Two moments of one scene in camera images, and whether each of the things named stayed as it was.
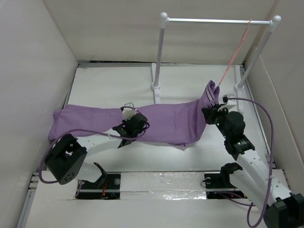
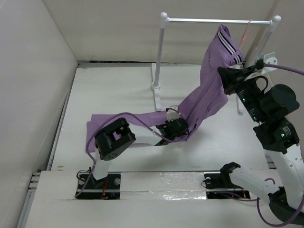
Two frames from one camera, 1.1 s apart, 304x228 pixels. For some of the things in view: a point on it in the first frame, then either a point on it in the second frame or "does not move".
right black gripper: x=210 y=113 → x=232 y=78
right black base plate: x=221 y=181 does not move
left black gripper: x=125 y=121 → x=167 y=122
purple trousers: x=176 y=126 → x=108 y=134
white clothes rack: x=239 y=88 does not move
